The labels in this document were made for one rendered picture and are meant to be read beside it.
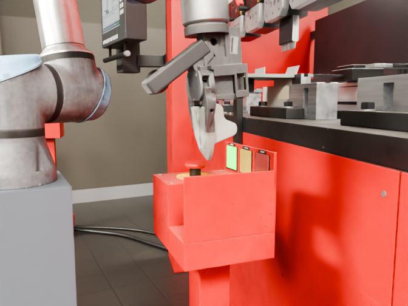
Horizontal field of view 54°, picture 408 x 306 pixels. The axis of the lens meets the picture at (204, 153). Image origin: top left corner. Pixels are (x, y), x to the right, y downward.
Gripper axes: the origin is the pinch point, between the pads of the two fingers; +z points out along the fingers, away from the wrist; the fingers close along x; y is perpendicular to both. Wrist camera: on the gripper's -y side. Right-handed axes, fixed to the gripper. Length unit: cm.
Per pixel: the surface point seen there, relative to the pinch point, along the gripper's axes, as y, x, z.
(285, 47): 48, 50, -21
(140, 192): 46, 316, 84
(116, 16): 16, 165, -53
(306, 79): 46, 36, -11
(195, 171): 1.3, 8.8, 4.8
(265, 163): 9.9, -2.3, 2.9
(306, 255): 22.6, 5.4, 25.2
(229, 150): 9.9, 12.3, 2.4
